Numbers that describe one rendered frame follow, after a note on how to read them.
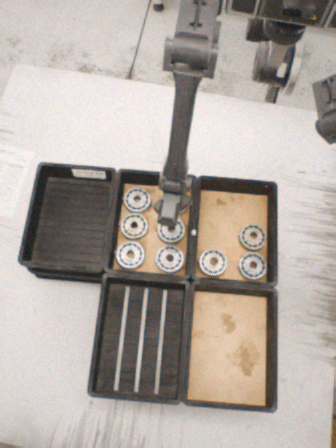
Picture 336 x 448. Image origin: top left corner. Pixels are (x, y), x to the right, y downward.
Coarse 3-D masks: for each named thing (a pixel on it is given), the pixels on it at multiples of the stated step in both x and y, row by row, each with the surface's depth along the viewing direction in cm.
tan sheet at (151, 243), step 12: (156, 192) 166; (144, 216) 163; (156, 216) 163; (120, 228) 161; (132, 228) 161; (120, 240) 159; (144, 240) 159; (156, 240) 160; (156, 252) 158; (144, 264) 156
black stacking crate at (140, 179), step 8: (120, 176) 158; (128, 176) 161; (136, 176) 161; (144, 176) 160; (152, 176) 160; (120, 184) 160; (136, 184) 168; (144, 184) 167; (152, 184) 166; (192, 184) 161; (120, 192) 162; (120, 200) 164; (120, 208) 164; (120, 216) 163; (112, 240) 151; (112, 248) 153; (112, 256) 155; (112, 264) 156
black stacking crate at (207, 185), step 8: (208, 184) 162; (216, 184) 161; (224, 184) 161; (232, 184) 160; (240, 184) 160; (248, 184) 159; (256, 184) 159; (232, 192) 167; (240, 192) 166; (248, 192) 166; (256, 192) 165; (264, 192) 164; (272, 192) 159; (272, 200) 158; (272, 208) 157; (272, 216) 156; (272, 224) 154; (272, 232) 153; (272, 240) 152; (272, 248) 151; (272, 256) 150; (272, 264) 149; (272, 272) 148; (192, 280) 151; (272, 280) 147
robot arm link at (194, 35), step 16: (192, 0) 82; (208, 0) 82; (192, 16) 82; (208, 16) 82; (176, 32) 82; (192, 32) 82; (208, 32) 81; (176, 48) 82; (192, 48) 82; (208, 48) 82; (192, 64) 85; (208, 64) 86
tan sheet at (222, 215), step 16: (208, 192) 167; (224, 192) 167; (208, 208) 164; (224, 208) 165; (240, 208) 165; (256, 208) 165; (208, 224) 162; (224, 224) 162; (240, 224) 162; (208, 240) 160; (224, 240) 160; (240, 256) 158; (224, 272) 156
